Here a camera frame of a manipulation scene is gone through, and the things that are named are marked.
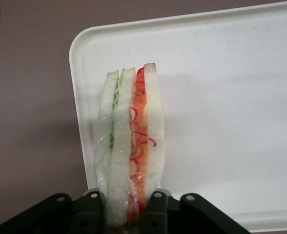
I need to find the cream plastic tray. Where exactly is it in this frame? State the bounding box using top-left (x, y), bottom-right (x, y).
top-left (69, 0), bottom-right (287, 232)

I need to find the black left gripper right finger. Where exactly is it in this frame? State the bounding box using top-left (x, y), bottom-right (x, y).
top-left (142, 190), bottom-right (252, 234)

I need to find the plastic sandwich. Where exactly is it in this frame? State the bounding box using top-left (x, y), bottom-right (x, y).
top-left (94, 62), bottom-right (165, 229)

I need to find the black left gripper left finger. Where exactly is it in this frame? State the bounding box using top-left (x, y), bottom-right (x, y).
top-left (0, 191), bottom-right (108, 234)

